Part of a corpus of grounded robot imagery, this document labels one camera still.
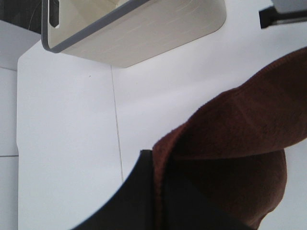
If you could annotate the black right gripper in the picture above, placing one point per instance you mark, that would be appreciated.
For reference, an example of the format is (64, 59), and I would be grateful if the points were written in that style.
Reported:
(283, 12)

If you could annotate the brown towel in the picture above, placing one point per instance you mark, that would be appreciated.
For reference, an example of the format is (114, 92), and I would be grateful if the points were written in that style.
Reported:
(232, 148)

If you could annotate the beige basket with grey rim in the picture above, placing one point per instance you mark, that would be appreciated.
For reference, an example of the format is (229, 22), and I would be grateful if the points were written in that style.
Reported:
(123, 33)

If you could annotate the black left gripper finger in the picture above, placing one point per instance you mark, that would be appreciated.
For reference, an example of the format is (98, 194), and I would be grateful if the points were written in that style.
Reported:
(132, 206)

